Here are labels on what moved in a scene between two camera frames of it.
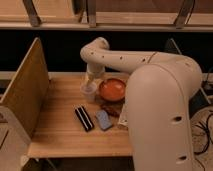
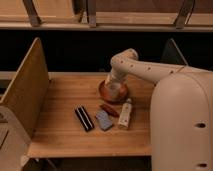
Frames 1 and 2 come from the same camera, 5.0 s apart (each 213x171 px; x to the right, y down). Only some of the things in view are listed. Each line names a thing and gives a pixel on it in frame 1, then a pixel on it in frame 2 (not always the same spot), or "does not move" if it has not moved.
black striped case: x=84 y=118 does not move
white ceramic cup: x=89 y=91 → x=114 y=89
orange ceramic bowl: x=112 y=89 does not move
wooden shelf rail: x=108 y=15 does not move
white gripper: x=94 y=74 → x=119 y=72
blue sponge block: x=104 y=120 does not move
